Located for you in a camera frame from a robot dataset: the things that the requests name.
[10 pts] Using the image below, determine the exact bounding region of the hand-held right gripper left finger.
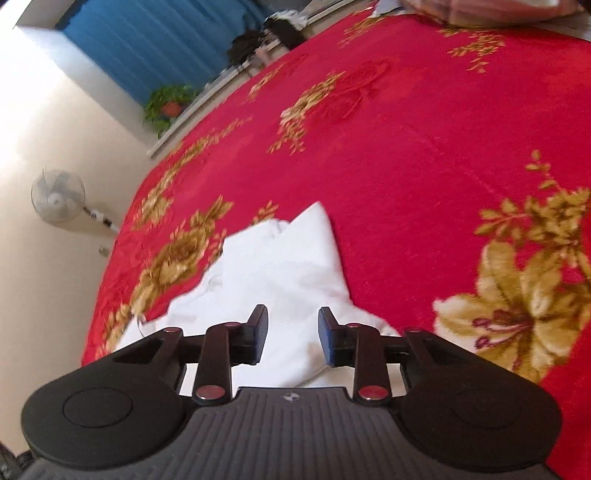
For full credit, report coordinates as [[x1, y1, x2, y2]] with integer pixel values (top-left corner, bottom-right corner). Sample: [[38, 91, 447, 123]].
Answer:
[[111, 305, 269, 408]]

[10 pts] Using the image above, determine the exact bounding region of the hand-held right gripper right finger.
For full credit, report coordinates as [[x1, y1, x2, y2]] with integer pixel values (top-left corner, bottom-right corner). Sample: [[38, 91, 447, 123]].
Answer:
[[318, 306, 466, 408]]

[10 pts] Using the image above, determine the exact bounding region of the white shirt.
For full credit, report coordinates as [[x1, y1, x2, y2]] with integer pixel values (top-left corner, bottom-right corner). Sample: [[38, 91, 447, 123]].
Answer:
[[117, 202, 400, 398]]

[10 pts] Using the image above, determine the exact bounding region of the red floral blanket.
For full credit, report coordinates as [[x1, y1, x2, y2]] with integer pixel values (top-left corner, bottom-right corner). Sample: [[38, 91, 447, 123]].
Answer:
[[81, 14, 591, 480]]

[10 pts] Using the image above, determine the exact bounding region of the white windowsill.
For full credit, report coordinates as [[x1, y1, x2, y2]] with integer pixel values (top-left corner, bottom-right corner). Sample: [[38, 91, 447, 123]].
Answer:
[[147, 28, 324, 160]]

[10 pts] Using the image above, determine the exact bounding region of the white standing fan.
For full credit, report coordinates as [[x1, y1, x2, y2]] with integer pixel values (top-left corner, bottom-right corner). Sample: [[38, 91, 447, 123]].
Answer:
[[31, 169, 122, 236]]

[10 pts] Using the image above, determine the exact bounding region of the potted green plant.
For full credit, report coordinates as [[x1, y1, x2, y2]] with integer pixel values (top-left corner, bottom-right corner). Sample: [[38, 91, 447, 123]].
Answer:
[[143, 84, 199, 138]]

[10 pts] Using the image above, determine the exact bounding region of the black bag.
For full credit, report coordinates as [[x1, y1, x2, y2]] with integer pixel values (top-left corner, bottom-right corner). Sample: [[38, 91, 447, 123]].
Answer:
[[228, 30, 278, 68]]

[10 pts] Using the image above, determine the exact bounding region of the black garment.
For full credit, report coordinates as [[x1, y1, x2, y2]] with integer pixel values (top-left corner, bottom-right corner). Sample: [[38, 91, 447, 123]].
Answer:
[[265, 14, 311, 47]]

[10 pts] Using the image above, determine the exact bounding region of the blue curtain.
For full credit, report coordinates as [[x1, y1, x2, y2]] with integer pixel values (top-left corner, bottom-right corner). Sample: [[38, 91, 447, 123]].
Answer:
[[62, 0, 278, 104]]

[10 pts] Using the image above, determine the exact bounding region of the grey plaid quilt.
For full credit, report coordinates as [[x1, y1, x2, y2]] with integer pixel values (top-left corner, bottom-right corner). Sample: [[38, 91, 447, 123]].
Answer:
[[399, 0, 578, 26]]

